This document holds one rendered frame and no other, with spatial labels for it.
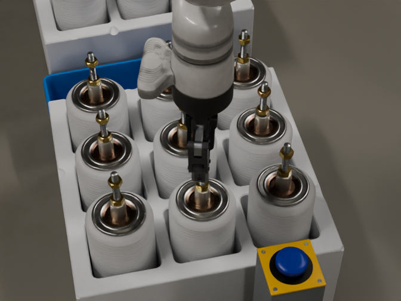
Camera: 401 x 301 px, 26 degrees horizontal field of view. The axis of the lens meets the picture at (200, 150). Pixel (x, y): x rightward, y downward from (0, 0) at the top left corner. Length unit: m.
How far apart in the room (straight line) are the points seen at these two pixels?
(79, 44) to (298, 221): 0.57
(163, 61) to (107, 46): 0.58
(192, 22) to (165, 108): 0.42
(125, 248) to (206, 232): 0.11
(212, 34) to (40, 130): 0.77
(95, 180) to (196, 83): 0.32
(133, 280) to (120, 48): 0.53
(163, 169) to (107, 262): 0.17
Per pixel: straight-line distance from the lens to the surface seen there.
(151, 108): 1.36
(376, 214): 1.55
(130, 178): 1.28
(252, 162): 1.31
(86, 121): 1.34
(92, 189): 1.29
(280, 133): 1.31
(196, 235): 1.21
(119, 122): 1.37
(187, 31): 0.96
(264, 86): 1.25
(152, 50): 1.05
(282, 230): 1.25
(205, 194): 1.20
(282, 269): 1.07
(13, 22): 1.91
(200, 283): 1.25
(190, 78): 1.00
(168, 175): 1.30
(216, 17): 0.96
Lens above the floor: 1.22
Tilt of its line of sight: 49 degrees down
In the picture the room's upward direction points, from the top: straight up
